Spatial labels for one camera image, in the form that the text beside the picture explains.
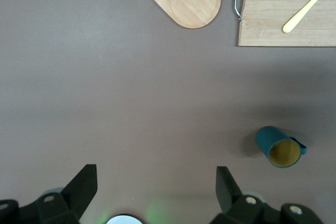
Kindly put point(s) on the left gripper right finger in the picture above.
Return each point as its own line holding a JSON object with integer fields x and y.
{"x": 236, "y": 208}

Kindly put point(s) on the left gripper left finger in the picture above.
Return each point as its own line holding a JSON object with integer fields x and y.
{"x": 71, "y": 200}

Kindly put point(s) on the dark teal cup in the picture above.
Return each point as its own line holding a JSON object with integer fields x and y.
{"x": 267, "y": 137}

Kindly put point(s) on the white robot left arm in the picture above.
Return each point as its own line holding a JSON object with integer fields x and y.
{"x": 124, "y": 220}

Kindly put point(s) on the wooden cup rack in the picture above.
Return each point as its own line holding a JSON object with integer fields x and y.
{"x": 189, "y": 3}

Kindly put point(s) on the wooden cutting board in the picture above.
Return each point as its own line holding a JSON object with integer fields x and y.
{"x": 267, "y": 24}

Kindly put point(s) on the yellow plastic fork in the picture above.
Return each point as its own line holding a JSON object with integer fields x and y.
{"x": 302, "y": 14}

